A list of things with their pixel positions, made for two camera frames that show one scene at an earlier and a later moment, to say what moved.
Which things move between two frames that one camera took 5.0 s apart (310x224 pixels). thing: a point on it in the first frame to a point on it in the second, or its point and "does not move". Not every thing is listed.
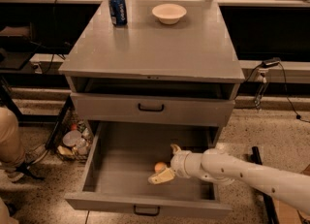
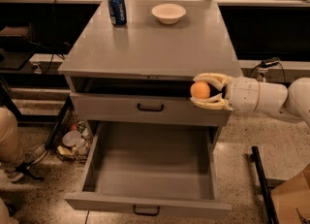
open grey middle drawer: x=125 y=155 does not move
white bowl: x=169 y=14 does not move
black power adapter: x=271 y=61 does not move
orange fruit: x=160 y=166 to x=200 y=90
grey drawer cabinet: x=153 y=74 does not move
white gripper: x=178 y=164 to x=243 y=94
